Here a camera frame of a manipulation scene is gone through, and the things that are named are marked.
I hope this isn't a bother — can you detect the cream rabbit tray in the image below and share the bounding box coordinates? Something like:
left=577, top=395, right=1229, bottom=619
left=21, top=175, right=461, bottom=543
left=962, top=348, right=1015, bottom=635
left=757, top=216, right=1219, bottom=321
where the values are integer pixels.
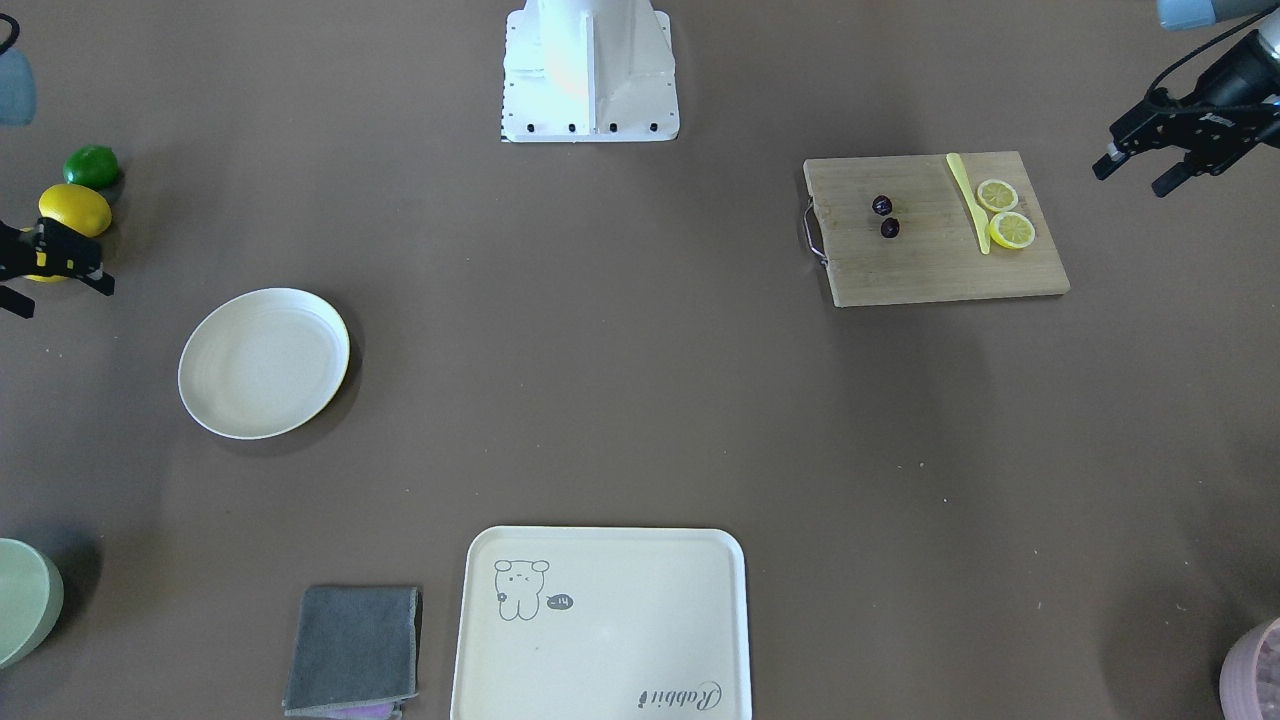
left=451, top=527, right=753, bottom=719

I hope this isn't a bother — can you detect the yellow lemon outer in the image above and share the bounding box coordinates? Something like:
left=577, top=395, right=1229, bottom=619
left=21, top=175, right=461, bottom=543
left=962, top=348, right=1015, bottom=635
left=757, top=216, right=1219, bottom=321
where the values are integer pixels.
left=19, top=227, right=70, bottom=284

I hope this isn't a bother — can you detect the green lime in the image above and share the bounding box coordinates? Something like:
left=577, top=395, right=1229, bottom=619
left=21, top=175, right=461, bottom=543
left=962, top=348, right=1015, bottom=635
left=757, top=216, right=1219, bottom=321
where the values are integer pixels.
left=61, top=143, right=122, bottom=190

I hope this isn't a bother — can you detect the bamboo cutting board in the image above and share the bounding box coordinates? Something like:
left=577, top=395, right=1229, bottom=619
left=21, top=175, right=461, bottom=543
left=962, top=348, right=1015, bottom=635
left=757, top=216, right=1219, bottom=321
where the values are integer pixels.
left=803, top=150, right=1071, bottom=307

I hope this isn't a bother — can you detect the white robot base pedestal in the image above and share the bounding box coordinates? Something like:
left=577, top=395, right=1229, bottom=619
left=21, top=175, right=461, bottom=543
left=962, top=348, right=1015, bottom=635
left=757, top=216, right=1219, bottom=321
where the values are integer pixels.
left=500, top=1, right=681, bottom=143

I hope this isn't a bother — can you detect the yellow lemon near lime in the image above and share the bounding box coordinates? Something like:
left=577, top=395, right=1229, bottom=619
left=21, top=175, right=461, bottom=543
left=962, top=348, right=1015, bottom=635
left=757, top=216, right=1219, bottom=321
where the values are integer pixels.
left=37, top=183, right=113, bottom=238

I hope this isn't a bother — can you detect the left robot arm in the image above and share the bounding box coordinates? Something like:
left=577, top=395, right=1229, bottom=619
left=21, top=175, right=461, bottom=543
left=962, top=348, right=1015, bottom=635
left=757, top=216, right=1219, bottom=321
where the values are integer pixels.
left=1092, top=1, right=1279, bottom=199

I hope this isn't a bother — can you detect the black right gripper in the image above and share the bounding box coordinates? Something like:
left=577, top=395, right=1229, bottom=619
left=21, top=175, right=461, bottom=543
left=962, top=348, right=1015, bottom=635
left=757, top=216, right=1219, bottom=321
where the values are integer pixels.
left=0, top=218, right=116, bottom=319

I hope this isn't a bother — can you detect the yellow plastic knife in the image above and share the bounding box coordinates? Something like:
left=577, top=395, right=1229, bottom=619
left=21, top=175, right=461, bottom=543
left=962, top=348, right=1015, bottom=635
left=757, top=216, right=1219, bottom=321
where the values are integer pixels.
left=945, top=152, right=991, bottom=255

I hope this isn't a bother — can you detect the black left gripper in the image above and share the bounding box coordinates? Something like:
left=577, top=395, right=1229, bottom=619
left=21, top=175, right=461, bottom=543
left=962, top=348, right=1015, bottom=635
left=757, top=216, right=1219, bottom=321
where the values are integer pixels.
left=1092, top=29, right=1279, bottom=199

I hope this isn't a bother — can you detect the pink ice bowl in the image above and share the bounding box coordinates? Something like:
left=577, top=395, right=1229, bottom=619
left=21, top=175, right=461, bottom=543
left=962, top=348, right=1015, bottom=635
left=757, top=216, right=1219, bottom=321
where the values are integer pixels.
left=1219, top=618, right=1279, bottom=719

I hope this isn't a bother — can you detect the lemon slice lower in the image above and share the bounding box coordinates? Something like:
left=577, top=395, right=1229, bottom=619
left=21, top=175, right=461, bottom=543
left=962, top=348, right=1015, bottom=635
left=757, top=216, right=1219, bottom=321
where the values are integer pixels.
left=987, top=211, right=1037, bottom=250

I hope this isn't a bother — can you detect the lemon slice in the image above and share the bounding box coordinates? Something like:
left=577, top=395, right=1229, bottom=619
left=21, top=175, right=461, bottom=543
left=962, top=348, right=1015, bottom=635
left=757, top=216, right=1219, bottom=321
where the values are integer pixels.
left=987, top=211, right=1037, bottom=250
left=974, top=178, right=1020, bottom=214

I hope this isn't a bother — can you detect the green bowl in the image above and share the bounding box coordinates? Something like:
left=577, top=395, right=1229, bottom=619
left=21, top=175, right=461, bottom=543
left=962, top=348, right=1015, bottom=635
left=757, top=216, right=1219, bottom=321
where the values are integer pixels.
left=1, top=538, right=64, bottom=669

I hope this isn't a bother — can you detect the cream round plate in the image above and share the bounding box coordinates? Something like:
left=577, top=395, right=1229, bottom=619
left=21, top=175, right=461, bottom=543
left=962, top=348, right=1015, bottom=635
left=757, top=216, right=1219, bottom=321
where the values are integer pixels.
left=177, top=288, right=351, bottom=441

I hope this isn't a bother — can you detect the lemon slice upper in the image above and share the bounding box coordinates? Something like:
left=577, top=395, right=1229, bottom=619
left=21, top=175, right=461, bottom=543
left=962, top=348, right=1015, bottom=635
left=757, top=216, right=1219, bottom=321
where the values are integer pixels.
left=974, top=178, right=1020, bottom=214

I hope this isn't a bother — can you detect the grey folded cloth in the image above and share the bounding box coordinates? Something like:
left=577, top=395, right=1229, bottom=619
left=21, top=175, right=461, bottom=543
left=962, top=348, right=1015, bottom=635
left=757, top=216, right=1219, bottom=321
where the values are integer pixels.
left=282, top=585, right=420, bottom=719

